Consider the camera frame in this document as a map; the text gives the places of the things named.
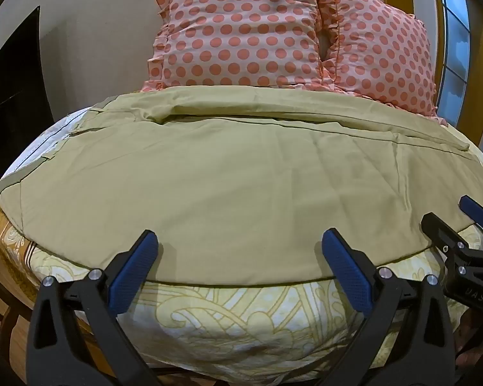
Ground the glass window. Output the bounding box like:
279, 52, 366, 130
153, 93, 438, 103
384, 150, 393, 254
434, 0, 474, 118

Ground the dark cabinet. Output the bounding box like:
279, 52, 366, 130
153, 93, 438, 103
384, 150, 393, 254
0, 5, 56, 178

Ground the large pink polka-dot pillow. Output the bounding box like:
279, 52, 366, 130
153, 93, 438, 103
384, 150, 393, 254
140, 0, 339, 92

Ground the yellow window frame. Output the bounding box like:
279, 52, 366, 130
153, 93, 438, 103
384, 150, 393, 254
380, 0, 483, 147

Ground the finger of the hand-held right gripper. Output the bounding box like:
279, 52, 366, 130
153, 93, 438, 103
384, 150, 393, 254
421, 212, 473, 275
459, 195, 483, 230

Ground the wooden bed frame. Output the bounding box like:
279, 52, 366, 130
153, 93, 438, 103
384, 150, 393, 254
0, 209, 119, 386

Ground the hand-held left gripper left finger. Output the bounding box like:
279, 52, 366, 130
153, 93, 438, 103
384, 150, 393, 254
26, 230, 162, 386

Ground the yellow patterned bed sheet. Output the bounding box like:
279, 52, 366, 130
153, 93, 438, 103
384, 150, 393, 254
0, 106, 483, 381

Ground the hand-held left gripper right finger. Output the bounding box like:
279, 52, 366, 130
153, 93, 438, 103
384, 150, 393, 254
321, 228, 456, 386

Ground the olive green blanket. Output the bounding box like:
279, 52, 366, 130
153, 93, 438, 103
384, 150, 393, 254
0, 86, 483, 287

